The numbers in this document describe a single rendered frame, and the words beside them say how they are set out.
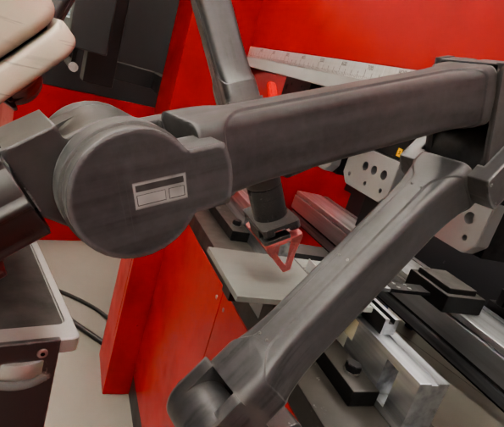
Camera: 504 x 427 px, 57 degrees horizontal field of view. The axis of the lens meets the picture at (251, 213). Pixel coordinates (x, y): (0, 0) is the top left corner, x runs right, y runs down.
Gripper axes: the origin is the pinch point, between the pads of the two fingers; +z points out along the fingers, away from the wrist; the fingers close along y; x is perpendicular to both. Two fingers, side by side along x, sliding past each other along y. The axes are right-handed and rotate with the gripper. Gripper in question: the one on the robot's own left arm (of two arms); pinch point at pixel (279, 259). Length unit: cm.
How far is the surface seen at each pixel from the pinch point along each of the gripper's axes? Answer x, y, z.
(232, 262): 7.5, 3.8, -0.4
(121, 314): 39, 85, 56
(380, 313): -13.0, -10.0, 11.1
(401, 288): -23.8, -0.4, 16.8
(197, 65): -12, 86, -23
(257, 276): 4.7, -0.9, 1.1
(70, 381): 67, 92, 81
